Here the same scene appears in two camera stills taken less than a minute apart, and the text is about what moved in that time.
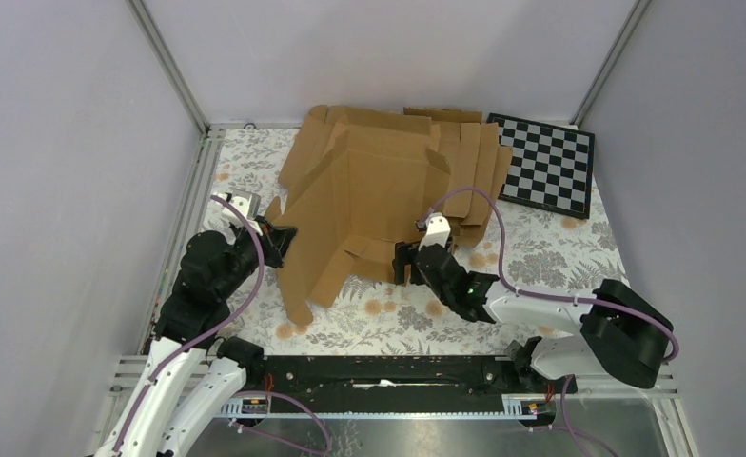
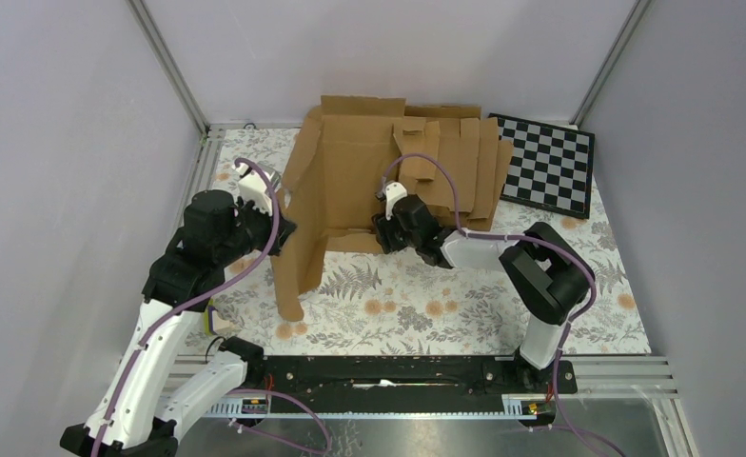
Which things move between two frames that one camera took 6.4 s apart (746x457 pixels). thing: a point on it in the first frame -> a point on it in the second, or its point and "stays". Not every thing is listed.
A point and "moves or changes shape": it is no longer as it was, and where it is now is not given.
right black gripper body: [405, 255] -> [393, 235]
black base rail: [395, 384] stays
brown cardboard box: [369, 188] moves or changes shape
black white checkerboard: [550, 168] stays
